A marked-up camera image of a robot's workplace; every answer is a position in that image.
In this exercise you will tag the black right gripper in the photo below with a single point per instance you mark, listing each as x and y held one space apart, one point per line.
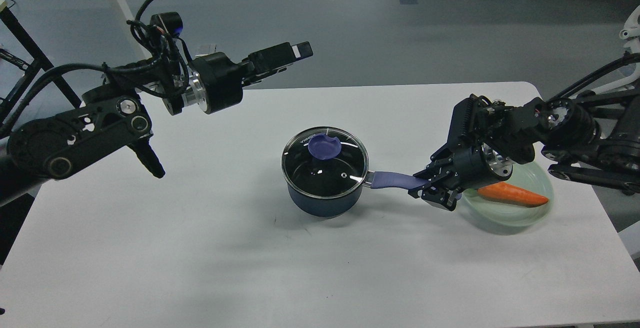
472 168

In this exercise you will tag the orange toy carrot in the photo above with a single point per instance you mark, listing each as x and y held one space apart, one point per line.
503 192

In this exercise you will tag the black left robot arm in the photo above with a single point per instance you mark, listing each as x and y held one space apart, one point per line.
112 115

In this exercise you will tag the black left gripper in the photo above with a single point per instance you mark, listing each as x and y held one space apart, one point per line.
217 82

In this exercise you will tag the blue saucepan with handle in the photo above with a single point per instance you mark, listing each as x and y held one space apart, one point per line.
329 196

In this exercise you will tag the black metal frame stand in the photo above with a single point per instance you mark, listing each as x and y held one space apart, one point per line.
25 62

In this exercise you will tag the glass lid with blue knob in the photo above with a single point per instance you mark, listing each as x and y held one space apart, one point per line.
324 149

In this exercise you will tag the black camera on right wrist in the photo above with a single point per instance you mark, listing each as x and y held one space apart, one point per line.
477 120

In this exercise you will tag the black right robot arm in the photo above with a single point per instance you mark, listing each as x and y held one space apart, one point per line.
592 138

